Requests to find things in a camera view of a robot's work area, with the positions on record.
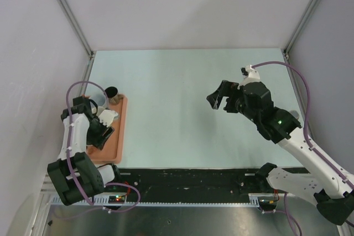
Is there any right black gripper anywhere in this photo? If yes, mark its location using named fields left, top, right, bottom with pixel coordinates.
left=206, top=80, right=259, bottom=123

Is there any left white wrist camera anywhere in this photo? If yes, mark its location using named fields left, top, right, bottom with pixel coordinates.
left=96, top=107, right=119, bottom=127

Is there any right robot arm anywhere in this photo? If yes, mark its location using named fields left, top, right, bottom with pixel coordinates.
left=206, top=80, right=353, bottom=225

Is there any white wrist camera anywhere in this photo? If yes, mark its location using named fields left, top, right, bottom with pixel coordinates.
left=96, top=107, right=119, bottom=127
left=240, top=65, right=261, bottom=86

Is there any grey mug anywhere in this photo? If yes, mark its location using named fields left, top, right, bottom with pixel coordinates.
left=289, top=110, right=300, bottom=120

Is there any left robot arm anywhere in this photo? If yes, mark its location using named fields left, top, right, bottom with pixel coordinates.
left=47, top=96, right=123, bottom=206

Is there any dark brown mug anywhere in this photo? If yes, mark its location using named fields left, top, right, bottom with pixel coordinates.
left=105, top=86, right=124, bottom=105

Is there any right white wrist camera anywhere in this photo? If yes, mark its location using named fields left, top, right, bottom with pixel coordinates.
left=240, top=65, right=261, bottom=86

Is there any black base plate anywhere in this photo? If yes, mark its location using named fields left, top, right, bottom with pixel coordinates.
left=104, top=164, right=274, bottom=204

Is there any left aluminium frame post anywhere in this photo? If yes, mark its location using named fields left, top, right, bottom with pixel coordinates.
left=57, top=0, right=94, bottom=60

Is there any white cable duct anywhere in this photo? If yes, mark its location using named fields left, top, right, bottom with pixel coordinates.
left=51, top=193, right=262, bottom=208

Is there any aluminium frame post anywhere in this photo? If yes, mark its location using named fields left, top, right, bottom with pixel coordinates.
left=283, top=0, right=321, bottom=55
left=57, top=0, right=94, bottom=60

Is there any right aluminium frame post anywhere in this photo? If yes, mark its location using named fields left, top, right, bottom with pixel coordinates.
left=283, top=0, right=321, bottom=55

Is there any salmon plastic tray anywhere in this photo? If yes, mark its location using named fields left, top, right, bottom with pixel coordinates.
left=87, top=95, right=128, bottom=165

